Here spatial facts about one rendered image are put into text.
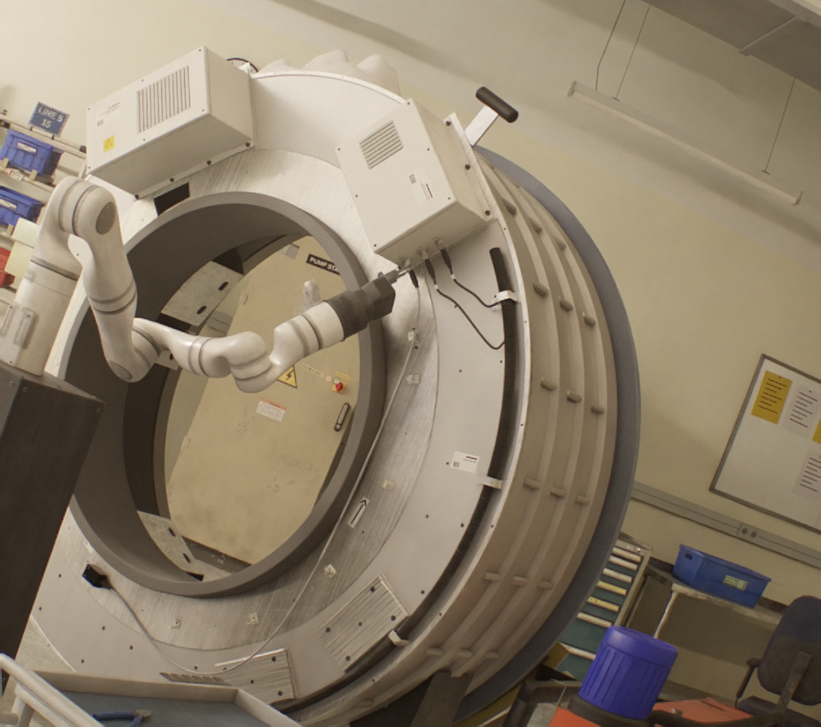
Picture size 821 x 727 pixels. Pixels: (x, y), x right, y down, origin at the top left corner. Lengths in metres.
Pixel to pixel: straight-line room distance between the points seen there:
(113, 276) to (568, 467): 0.90
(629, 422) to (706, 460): 5.62
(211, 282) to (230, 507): 4.29
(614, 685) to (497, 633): 0.69
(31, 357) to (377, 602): 0.75
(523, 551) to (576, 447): 0.23
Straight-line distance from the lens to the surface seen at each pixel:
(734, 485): 8.37
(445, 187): 2.35
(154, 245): 2.88
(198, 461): 7.30
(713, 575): 7.52
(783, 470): 8.49
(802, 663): 6.75
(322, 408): 7.28
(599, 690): 1.89
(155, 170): 2.88
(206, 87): 2.72
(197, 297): 3.12
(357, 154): 2.47
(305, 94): 2.77
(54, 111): 7.26
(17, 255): 3.33
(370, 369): 2.41
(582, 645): 7.25
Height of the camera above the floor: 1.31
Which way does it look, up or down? 3 degrees up
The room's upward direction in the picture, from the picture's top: 22 degrees clockwise
